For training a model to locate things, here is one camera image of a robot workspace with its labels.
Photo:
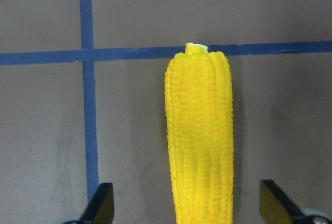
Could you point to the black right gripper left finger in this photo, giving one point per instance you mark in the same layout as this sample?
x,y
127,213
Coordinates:
x,y
100,209

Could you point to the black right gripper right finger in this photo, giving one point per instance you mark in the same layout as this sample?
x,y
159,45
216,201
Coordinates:
x,y
276,207

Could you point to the yellow corn cob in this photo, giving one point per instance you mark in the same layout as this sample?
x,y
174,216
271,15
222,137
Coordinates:
x,y
199,113

